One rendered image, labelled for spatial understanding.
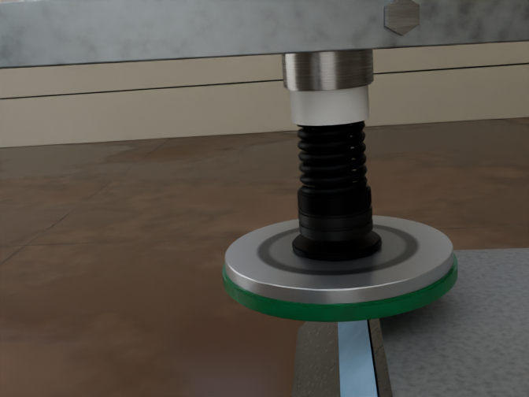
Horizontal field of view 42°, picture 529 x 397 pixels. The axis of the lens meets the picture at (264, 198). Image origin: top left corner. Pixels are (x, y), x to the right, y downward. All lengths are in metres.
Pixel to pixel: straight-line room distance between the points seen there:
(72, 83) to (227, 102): 1.56
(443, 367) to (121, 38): 0.36
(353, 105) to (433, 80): 6.14
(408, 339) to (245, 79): 6.19
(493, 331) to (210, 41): 0.34
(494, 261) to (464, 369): 0.24
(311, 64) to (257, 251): 0.19
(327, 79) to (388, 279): 0.17
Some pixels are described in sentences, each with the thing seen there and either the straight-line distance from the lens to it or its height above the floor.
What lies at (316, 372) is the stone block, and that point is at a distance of 0.68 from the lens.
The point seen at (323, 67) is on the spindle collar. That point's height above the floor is 1.03.
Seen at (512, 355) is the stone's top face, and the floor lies 0.80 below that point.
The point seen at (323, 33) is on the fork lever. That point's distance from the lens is 0.56.
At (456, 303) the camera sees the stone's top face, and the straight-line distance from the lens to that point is 0.67.
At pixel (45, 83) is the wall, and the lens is 7.28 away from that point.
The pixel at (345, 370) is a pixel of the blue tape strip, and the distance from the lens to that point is 0.62.
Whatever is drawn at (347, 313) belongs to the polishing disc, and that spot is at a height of 0.84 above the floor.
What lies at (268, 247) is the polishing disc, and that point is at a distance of 0.66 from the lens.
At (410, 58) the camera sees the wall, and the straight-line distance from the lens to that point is 6.69.
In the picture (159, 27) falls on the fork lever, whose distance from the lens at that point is 0.55.
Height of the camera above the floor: 1.07
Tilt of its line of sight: 15 degrees down
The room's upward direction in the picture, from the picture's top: 4 degrees counter-clockwise
